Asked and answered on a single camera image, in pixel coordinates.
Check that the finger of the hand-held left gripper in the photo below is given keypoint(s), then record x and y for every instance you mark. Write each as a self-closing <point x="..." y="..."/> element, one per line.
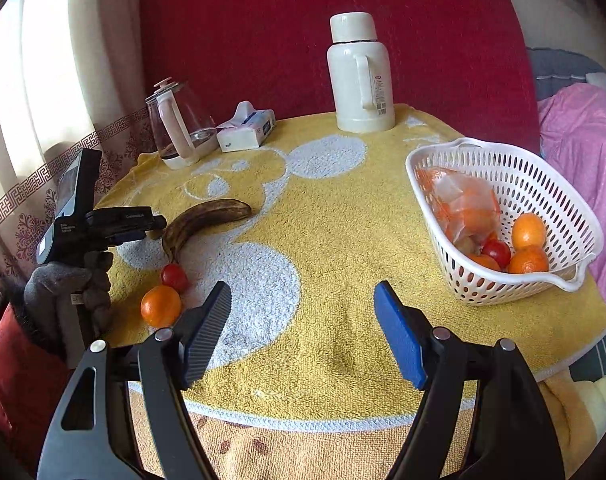
<point x="155" y="223"/>

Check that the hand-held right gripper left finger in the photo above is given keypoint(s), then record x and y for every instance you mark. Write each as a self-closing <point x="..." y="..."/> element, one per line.
<point x="208" y="330"/>

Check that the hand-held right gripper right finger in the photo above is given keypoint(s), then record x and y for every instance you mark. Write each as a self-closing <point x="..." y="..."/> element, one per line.
<point x="400" y="335"/>

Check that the brown spotted banana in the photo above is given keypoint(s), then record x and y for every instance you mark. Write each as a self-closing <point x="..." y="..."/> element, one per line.
<point x="203" y="215"/>

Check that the round orange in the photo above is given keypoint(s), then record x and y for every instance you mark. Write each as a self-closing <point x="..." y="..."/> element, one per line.
<point x="160" y="306"/>

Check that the small red tomato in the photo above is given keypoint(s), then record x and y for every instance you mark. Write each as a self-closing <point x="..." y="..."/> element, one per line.
<point x="174" y="277"/>

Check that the small mandarin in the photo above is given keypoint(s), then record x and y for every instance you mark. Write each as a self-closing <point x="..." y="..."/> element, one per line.
<point x="484" y="263"/>

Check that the large red tomato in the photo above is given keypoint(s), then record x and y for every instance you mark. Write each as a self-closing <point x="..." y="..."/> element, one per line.
<point x="497" y="253"/>

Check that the orange plastic bag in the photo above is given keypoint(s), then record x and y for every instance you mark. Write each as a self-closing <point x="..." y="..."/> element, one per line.
<point x="463" y="205"/>

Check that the mandarin with stem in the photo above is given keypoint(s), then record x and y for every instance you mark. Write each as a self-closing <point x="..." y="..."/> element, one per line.
<point x="528" y="261"/>

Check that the large oval orange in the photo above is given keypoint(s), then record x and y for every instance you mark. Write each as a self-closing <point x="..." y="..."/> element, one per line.
<point x="529" y="230"/>

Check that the white plastic basket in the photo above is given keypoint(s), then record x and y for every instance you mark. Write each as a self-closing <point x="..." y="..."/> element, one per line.
<point x="558" y="200"/>

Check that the person's left forearm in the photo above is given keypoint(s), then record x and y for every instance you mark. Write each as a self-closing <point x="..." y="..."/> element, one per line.
<point x="18" y="385"/>

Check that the person's left hand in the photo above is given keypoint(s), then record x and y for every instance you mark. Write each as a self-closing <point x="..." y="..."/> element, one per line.
<point x="68" y="285"/>

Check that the glass kettle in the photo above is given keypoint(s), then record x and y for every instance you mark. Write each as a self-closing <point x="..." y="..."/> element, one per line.
<point x="175" y="130"/>

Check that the yellow and white towel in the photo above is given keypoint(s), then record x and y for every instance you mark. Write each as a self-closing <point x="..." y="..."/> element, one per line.
<point x="333" y="240"/>

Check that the tissue pack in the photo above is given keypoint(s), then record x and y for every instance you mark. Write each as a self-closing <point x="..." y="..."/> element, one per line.
<point x="245" y="130"/>

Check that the tan terry towel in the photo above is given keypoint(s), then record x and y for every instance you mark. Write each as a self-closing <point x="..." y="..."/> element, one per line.
<point x="293" y="452"/>

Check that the patterned curtain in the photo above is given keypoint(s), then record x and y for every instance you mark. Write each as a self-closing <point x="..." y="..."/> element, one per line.
<point x="58" y="60"/>

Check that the pale yellow towel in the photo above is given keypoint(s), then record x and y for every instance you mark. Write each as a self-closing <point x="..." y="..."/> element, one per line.
<point x="583" y="410"/>

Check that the red quilt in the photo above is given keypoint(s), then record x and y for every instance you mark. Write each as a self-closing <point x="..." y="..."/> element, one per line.
<point x="258" y="35"/>

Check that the white thermos flask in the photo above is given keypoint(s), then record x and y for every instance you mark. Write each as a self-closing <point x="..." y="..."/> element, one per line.
<point x="350" y="85"/>

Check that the pink duvet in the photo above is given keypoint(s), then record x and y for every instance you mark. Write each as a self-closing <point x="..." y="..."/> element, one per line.
<point x="583" y="150"/>

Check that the grey headboard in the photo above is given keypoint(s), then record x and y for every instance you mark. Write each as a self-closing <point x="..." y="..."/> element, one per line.
<point x="558" y="65"/>

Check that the white pillow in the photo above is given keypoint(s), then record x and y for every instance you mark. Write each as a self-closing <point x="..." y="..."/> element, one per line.
<point x="603" y="82"/>

